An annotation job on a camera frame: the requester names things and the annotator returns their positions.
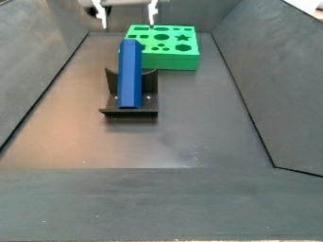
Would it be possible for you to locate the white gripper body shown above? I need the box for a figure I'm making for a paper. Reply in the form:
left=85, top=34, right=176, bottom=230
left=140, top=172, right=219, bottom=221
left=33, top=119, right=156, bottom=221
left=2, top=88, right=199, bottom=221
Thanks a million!
left=77, top=0, right=171, bottom=8

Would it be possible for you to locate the blue hexagonal prism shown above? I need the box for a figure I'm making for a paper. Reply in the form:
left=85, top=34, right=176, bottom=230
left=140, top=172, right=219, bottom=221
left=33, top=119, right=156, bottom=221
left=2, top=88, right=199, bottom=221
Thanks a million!
left=117, top=39, right=141, bottom=109

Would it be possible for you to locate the green shape sorter block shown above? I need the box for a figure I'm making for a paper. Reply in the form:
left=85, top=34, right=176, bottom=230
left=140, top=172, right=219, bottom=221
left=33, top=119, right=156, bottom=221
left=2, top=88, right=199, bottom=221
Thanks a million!
left=125, top=25, right=199, bottom=71

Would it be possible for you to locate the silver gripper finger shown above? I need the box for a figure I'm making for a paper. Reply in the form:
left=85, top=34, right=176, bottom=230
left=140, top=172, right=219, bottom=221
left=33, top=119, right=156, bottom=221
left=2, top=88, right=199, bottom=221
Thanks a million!
left=92, top=0, right=106, bottom=29
left=148, top=0, right=158, bottom=26

